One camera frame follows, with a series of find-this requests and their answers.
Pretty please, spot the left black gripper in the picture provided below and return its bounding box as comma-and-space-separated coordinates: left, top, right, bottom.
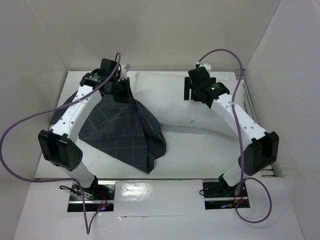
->
107, 77, 135, 105

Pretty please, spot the dark grey checked pillowcase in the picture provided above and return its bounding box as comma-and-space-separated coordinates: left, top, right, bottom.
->
49, 89, 167, 175

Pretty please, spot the white pillow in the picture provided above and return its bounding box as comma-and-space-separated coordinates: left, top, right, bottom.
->
132, 71, 235, 137

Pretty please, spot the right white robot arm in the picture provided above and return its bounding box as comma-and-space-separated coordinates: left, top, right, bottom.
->
184, 66, 280, 196

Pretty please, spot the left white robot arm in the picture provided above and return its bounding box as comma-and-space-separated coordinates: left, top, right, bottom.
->
38, 58, 133, 200

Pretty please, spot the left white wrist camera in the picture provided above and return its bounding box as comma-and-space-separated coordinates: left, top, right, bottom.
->
118, 63, 131, 80

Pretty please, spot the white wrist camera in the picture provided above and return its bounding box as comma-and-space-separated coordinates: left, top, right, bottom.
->
195, 61, 212, 74
118, 63, 131, 80

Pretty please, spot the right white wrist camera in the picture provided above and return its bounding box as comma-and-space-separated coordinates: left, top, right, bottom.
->
195, 61, 212, 74

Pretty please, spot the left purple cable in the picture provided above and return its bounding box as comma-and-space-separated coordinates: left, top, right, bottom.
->
0, 51, 122, 236

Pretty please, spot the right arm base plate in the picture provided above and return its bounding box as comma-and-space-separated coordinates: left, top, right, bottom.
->
199, 181, 250, 210

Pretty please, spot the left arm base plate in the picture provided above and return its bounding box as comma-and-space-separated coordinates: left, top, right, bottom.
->
59, 180, 116, 213

